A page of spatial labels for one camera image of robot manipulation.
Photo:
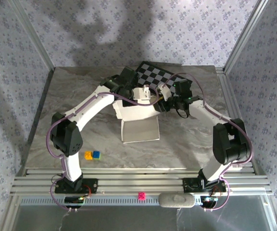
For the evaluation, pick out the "grey oval stone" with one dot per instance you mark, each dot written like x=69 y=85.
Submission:
x=176 y=200

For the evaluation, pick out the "small circuit board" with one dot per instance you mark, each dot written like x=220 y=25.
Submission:
x=73 y=199
x=209 y=200

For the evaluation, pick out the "blue green toy brick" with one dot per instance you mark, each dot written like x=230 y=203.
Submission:
x=96 y=155

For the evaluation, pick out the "pink toy brick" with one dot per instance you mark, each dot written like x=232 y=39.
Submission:
x=142 y=196

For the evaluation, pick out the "grey metal sheet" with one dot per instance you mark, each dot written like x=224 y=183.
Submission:
x=129 y=219

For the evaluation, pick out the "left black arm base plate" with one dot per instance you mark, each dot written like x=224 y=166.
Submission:
x=90 y=186

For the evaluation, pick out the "right small circuit board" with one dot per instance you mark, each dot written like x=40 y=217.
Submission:
x=209 y=200

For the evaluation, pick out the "aluminium frame post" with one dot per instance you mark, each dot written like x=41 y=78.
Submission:
x=34 y=36
x=245 y=36

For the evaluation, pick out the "aluminium side rail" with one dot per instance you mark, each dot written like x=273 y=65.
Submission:
x=224 y=86

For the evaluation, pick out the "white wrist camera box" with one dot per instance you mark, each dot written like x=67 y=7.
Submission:
x=163 y=90
x=141 y=93

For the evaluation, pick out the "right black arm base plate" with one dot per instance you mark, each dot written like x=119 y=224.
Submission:
x=189 y=185

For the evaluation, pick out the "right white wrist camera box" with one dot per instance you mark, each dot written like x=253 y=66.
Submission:
x=163 y=90

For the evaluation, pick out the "right aluminium frame post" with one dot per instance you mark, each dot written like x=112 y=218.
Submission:
x=245 y=36

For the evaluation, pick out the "left aluminium frame post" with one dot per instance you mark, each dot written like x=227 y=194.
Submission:
x=34 y=36

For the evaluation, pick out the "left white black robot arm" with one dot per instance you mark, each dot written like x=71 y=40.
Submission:
x=90 y=106

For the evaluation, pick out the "black white checkerboard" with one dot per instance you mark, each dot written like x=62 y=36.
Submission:
x=153 y=74

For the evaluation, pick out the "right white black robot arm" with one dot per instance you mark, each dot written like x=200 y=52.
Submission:
x=210 y=113

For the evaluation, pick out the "left small circuit board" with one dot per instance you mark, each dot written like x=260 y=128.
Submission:
x=73 y=199

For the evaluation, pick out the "aluminium rail bed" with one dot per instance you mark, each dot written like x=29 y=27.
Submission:
x=138 y=183

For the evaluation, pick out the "orange yellow toy brick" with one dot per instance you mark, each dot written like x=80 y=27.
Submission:
x=88 y=155

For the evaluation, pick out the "white paper box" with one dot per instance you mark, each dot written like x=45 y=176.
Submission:
x=141 y=130

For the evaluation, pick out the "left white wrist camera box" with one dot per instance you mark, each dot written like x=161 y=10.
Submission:
x=141 y=93

